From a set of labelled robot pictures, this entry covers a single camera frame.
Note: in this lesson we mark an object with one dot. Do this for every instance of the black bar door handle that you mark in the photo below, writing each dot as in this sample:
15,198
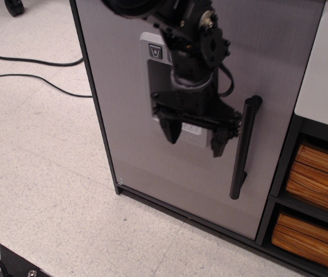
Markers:
251,107

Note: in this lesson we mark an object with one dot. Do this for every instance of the upper wooden drawer box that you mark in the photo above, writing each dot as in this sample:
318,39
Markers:
308,177

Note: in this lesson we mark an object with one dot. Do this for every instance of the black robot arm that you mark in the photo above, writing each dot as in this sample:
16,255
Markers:
195,42

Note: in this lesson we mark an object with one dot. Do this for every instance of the dark grey shelf unit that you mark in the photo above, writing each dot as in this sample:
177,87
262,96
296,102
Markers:
279,200

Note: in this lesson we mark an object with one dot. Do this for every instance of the dark grey fridge cabinet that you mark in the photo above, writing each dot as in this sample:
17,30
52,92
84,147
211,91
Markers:
180,177

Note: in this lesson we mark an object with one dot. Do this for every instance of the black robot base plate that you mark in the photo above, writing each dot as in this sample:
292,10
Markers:
18,266

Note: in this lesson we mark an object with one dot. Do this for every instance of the grey toy fridge door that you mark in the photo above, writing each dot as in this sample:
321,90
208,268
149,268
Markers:
271,42

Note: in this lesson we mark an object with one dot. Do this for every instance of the grey water dispenser panel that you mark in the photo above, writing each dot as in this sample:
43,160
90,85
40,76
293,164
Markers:
152,57

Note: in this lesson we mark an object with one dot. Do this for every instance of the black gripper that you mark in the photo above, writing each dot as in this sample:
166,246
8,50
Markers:
200,106

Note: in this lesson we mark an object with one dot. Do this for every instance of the black caster wheel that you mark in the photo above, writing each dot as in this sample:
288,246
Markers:
14,7

